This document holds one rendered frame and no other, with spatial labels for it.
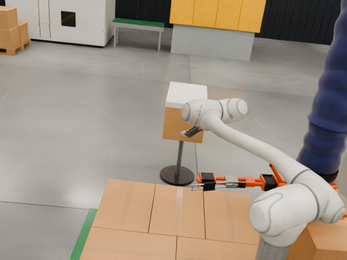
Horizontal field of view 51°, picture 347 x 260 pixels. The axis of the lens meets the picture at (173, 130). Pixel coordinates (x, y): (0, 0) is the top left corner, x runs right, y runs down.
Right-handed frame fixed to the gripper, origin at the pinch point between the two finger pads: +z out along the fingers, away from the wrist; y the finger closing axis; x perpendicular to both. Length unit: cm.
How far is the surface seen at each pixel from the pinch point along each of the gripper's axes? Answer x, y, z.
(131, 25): 73, 435, 596
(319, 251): -97, -6, -17
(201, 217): -77, -2, 76
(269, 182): -54, 7, -8
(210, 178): -29.2, -10.8, 5.3
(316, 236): -96, 3, -12
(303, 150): -52, 26, -24
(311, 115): -38, 36, -34
